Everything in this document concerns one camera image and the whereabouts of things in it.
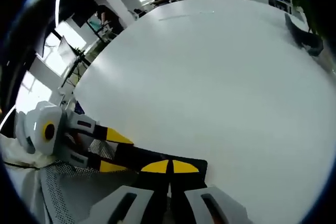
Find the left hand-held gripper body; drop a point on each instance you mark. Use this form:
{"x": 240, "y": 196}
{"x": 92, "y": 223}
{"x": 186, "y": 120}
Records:
{"x": 34, "y": 127}

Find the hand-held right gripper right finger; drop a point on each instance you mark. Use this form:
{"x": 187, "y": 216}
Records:
{"x": 199, "y": 205}

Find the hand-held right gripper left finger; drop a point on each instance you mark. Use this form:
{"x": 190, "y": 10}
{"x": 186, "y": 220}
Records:
{"x": 131, "y": 205}

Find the black remote control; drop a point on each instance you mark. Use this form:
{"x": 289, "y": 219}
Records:
{"x": 136, "y": 153}

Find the grey mesh chair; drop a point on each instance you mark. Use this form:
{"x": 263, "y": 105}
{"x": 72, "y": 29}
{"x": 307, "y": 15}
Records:
{"x": 68, "y": 190}

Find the white board on stand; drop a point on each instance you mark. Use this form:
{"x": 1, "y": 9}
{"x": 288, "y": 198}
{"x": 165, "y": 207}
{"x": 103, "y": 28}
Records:
{"x": 67, "y": 52}

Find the black curved headset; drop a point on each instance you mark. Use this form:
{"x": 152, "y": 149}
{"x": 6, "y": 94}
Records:
{"x": 302, "y": 36}

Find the green potted plant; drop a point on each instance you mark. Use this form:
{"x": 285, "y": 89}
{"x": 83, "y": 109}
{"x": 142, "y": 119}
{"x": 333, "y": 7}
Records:
{"x": 302, "y": 1}

